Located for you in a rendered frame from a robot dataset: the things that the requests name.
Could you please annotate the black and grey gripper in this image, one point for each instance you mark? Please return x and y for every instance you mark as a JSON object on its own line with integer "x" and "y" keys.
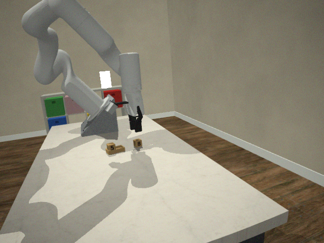
{"x": 133, "y": 108}

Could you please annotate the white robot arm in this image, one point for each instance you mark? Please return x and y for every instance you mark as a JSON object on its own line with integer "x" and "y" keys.
{"x": 36, "y": 22}

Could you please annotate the brown wooden digit cube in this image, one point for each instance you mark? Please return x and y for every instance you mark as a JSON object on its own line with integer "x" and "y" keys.
{"x": 137, "y": 142}
{"x": 111, "y": 146}

